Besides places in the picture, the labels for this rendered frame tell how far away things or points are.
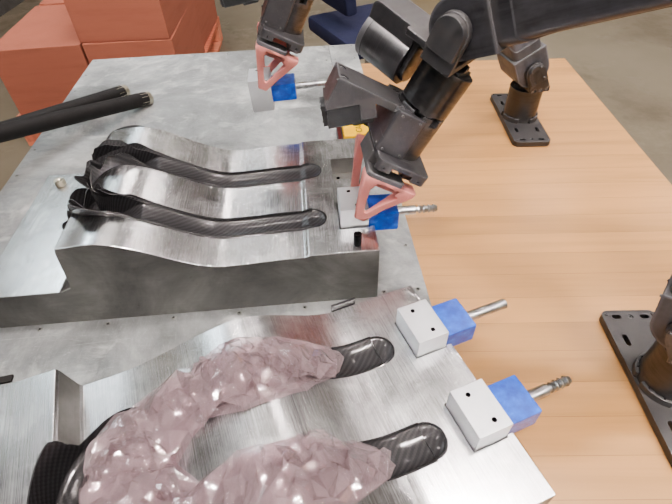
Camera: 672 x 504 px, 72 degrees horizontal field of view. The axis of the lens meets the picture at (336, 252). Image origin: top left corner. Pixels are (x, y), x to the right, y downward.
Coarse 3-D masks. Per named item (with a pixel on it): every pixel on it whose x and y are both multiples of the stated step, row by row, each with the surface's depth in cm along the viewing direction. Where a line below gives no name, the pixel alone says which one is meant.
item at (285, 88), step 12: (252, 72) 77; (264, 72) 77; (252, 84) 75; (276, 84) 76; (288, 84) 76; (300, 84) 78; (312, 84) 78; (252, 96) 77; (264, 96) 77; (276, 96) 77; (288, 96) 78; (264, 108) 78
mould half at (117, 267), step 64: (128, 128) 70; (64, 192) 72; (128, 192) 59; (192, 192) 64; (256, 192) 66; (320, 192) 65; (0, 256) 62; (64, 256) 53; (128, 256) 54; (192, 256) 57; (256, 256) 57; (320, 256) 57; (0, 320) 60; (64, 320) 61
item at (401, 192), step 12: (360, 144) 56; (372, 144) 53; (372, 156) 52; (372, 168) 52; (372, 180) 52; (384, 180) 52; (396, 180) 53; (360, 192) 55; (396, 192) 54; (408, 192) 54; (360, 204) 56; (384, 204) 56; (396, 204) 56; (360, 216) 58
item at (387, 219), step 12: (348, 192) 61; (348, 204) 59; (372, 204) 61; (432, 204) 62; (348, 216) 59; (372, 216) 59; (384, 216) 59; (396, 216) 60; (348, 228) 60; (384, 228) 61; (396, 228) 61
